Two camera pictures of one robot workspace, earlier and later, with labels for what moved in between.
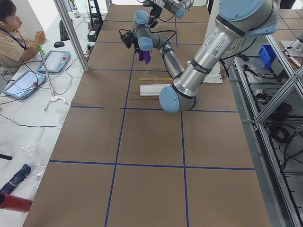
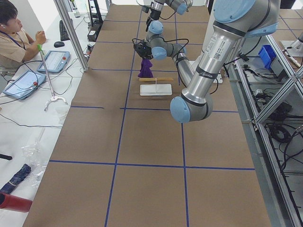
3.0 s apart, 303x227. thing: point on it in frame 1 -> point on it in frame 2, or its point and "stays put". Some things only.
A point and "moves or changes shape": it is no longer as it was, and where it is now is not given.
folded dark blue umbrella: [8, 187] stays put
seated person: [16, 47] stays put
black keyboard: [64, 34] stays put
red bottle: [13, 203] stays put
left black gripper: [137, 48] -> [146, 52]
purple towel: [145, 56] moves or changes shape
